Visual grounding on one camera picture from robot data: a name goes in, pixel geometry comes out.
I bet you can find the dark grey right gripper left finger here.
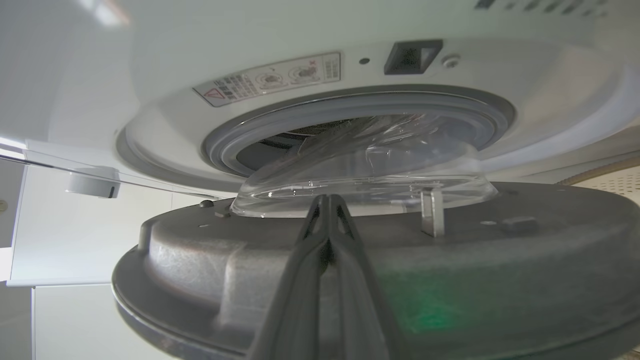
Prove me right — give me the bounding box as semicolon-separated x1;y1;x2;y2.
247;194;332;360

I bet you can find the grey warning label sticker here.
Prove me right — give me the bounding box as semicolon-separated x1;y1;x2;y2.
192;52;342;108

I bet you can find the steel perforated washing drum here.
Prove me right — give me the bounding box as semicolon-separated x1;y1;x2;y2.
236;117;381;173

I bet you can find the beige perforated laundry basket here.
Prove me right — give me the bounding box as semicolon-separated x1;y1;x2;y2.
556;159;640;207

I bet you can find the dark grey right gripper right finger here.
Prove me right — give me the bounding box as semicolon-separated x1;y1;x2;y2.
328;194;402;360

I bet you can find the round glass washing machine door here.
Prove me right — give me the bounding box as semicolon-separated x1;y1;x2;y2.
111;112;640;360

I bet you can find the white front-load washing machine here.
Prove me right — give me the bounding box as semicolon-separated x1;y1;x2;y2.
47;0;640;197

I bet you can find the white round knob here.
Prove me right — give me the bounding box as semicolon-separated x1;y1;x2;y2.
65;166;122;199

